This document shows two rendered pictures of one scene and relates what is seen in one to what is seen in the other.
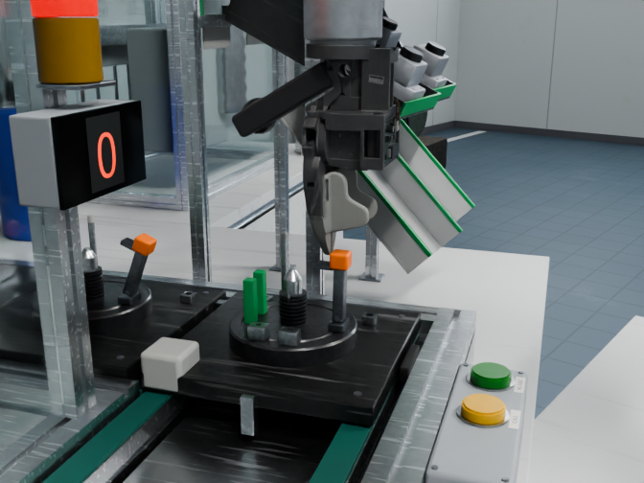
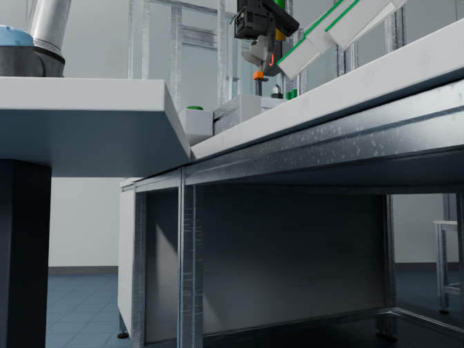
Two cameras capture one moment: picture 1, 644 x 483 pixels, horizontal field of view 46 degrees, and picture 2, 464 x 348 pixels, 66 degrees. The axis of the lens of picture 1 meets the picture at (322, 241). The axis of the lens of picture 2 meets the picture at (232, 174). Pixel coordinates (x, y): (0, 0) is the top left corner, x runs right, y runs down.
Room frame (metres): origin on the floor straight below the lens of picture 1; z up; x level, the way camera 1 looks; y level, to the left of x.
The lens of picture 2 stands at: (1.37, -0.65, 0.75)
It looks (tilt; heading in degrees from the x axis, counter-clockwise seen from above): 4 degrees up; 139
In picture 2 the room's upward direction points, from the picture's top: straight up
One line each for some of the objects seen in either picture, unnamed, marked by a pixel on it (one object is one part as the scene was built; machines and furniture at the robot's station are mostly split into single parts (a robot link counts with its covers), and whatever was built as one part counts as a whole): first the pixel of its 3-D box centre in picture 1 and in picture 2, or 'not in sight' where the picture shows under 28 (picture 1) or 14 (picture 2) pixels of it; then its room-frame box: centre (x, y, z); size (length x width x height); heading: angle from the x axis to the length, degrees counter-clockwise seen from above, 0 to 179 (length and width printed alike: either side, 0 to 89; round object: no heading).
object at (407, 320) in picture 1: (293, 346); not in sight; (0.76, 0.03, 0.96); 0.24 x 0.24 x 0.02; 72
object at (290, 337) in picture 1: (289, 335); not in sight; (0.71, 0.03, 1.00); 0.02 x 0.01 x 0.02; 72
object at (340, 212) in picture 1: (340, 216); (253, 57); (0.73, -0.02, 1.12); 0.06 x 0.03 x 0.09; 72
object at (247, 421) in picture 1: (249, 413); not in sight; (0.64, 0.07, 0.95); 0.01 x 0.01 x 0.04; 72
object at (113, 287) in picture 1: (89, 279); not in sight; (0.84, 0.28, 1.01); 0.24 x 0.24 x 0.13; 72
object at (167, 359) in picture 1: (171, 364); not in sight; (0.70, 0.15, 0.97); 0.05 x 0.05 x 0.04; 72
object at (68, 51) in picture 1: (68, 50); (277, 36); (0.62, 0.20, 1.29); 0.05 x 0.05 x 0.05
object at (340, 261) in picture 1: (333, 285); (261, 87); (0.75, -0.01, 1.04); 0.04 x 0.02 x 0.08; 72
